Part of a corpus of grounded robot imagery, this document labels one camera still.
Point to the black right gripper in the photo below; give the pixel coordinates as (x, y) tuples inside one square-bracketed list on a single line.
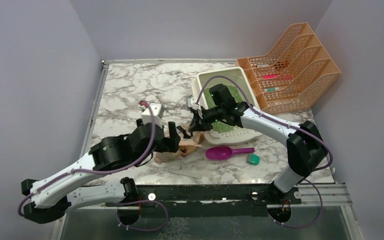
[(196, 125)]

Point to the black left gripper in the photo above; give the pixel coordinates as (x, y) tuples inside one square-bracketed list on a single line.
[(171, 144)]

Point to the orange cat litter bag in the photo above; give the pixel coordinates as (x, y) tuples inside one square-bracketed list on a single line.
[(189, 143)]

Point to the magenta plastic litter scoop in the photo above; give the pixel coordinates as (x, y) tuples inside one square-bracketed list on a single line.
[(221, 153)]

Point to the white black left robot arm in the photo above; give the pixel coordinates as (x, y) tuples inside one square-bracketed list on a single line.
[(50, 199)]

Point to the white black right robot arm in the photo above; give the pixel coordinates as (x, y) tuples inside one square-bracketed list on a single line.
[(303, 142)]

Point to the green cat litter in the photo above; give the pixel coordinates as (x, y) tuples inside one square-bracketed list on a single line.
[(219, 126)]

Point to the white plastic litter box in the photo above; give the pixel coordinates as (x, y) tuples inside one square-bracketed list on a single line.
[(229, 76)]

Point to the small green box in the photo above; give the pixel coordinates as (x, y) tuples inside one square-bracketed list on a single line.
[(253, 159)]

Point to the green marker pen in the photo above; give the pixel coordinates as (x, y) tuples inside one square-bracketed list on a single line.
[(272, 89)]

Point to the white marker pen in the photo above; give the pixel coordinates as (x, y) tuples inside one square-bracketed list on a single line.
[(263, 65)]

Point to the pink marker pen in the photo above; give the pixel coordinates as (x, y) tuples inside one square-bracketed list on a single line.
[(273, 76)]

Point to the orange mesh file organizer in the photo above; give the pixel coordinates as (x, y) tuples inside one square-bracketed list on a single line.
[(298, 53)]

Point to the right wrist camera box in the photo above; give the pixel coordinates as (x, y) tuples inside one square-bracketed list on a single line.
[(192, 104)]

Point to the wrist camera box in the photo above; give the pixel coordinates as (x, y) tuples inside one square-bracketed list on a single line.
[(192, 104), (153, 113)]

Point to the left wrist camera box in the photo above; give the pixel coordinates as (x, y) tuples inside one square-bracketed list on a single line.
[(153, 113)]

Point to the black metal base rail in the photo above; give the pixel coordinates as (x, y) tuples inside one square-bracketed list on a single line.
[(217, 200)]

